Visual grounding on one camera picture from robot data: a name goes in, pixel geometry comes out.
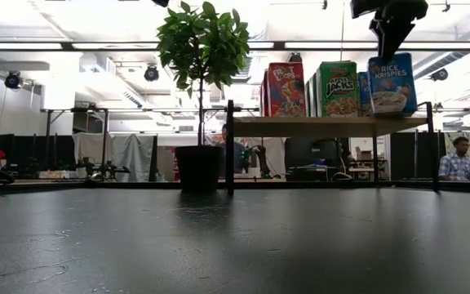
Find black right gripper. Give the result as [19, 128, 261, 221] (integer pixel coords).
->
[349, 0, 429, 63]

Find white hanging cloth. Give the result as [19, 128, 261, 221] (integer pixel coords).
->
[71, 132, 112, 164]

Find wooden shelf black legs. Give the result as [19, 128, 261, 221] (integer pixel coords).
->
[225, 100, 441, 197]

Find brown cardboard box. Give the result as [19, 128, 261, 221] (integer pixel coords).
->
[355, 146, 374, 163]

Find grey hanging cloth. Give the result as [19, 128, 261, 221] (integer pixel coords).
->
[110, 134, 157, 183]

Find black background desk panel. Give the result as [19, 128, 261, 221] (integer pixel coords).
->
[0, 134, 77, 172]

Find black round ceiling fixture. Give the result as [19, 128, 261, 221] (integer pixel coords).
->
[429, 68, 450, 82]
[4, 71, 24, 90]
[144, 65, 161, 82]

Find black partition panel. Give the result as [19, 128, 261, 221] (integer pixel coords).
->
[389, 131, 444, 181]

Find background work table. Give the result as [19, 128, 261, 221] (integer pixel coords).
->
[290, 157, 377, 183]

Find green potted plant black pot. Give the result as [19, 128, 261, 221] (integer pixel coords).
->
[156, 1, 251, 194]

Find person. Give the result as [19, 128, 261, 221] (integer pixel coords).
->
[437, 136, 470, 183]
[212, 123, 246, 175]

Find black background table frame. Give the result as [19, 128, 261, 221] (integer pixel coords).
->
[39, 106, 260, 183]

